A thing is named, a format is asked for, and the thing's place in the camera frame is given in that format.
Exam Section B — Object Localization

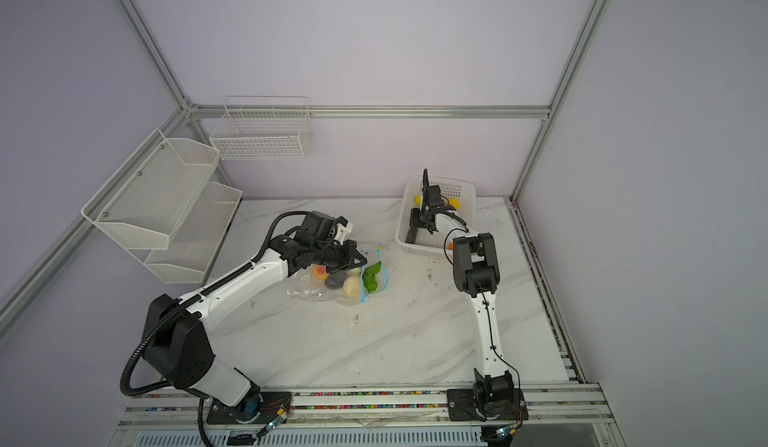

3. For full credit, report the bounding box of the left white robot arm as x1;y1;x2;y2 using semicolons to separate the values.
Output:
120;234;368;418

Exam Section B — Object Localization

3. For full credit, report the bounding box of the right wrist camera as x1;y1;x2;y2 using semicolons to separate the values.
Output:
421;185;444;208

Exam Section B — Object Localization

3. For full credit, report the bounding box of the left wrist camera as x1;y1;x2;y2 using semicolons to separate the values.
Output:
295;211;353;246

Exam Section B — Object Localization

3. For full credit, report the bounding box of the left black corrugated cable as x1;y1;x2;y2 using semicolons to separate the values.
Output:
119;210;313;447

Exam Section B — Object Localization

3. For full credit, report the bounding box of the white mesh two-tier shelf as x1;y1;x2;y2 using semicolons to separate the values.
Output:
81;130;242;284

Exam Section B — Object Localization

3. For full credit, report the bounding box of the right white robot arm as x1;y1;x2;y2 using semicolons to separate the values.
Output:
406;186;520;387

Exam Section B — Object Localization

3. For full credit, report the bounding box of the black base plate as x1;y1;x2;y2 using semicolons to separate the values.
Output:
446;389;529;422
205;391;293;425

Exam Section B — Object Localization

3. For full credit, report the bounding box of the clear zip top bag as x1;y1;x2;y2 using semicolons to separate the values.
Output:
285;243;389;306

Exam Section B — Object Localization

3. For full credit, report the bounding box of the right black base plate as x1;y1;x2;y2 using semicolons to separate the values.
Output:
446;389;529;422

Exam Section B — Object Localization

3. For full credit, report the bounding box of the aluminium front rail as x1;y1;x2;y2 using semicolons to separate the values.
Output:
109;384;626;446

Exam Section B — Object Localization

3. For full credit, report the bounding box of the black round food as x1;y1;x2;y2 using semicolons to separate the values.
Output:
324;272;348;290

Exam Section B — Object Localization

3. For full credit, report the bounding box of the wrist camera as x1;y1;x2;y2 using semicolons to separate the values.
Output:
295;211;353;246
421;185;444;208

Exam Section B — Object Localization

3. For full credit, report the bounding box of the beige potato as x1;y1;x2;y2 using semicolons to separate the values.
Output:
342;275;362;301

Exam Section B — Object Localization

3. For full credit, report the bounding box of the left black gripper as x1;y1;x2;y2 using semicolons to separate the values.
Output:
313;239;367;275

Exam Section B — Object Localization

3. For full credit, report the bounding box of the yellow orange fruit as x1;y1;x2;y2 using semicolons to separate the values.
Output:
312;265;329;283

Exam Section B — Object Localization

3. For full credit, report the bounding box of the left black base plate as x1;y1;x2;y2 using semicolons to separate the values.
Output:
205;391;293;425

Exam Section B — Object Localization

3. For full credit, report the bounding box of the white wire wall basket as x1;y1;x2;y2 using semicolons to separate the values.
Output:
209;96;314;161

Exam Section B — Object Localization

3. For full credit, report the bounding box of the aluminium frame back bar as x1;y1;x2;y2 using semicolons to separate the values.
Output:
187;105;551;120

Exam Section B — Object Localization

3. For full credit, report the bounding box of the white plastic food basket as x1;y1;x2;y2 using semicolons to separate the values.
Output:
395;169;478;256

